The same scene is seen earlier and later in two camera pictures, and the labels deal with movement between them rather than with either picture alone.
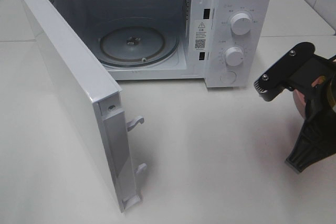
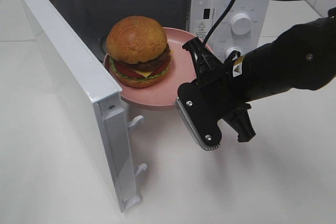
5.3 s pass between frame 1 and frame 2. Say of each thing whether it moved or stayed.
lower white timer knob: stayed
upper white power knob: stayed
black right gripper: moved
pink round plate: moved
